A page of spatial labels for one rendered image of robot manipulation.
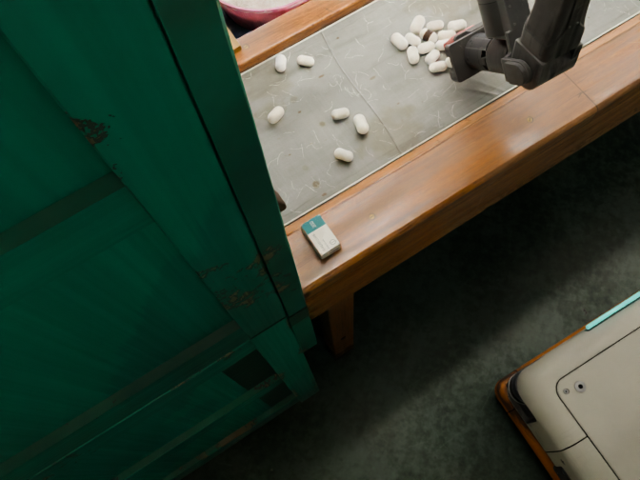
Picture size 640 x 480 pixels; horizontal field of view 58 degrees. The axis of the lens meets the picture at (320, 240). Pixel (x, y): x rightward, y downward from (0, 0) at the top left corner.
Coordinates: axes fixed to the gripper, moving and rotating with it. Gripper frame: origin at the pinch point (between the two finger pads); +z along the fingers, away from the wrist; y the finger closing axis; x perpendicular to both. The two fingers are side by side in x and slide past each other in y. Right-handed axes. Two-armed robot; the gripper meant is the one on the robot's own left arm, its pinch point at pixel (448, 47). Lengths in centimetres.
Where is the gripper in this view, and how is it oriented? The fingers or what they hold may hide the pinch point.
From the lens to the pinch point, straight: 110.2
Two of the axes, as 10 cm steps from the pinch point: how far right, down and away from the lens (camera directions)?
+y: -8.5, 5.0, -1.5
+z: -3.6, -3.6, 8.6
